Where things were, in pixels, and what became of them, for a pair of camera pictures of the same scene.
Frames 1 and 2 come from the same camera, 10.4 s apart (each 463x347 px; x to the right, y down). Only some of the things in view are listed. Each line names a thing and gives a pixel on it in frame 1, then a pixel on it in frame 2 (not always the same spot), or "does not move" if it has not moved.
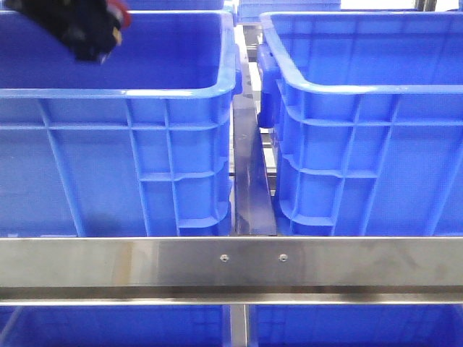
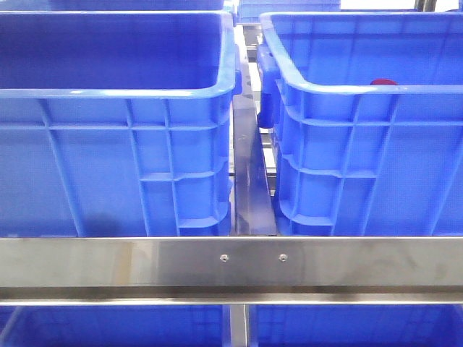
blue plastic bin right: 367,108 does not move
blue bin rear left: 176,6 does not move
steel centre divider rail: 255,200 does not move
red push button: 119,9 to 383,82
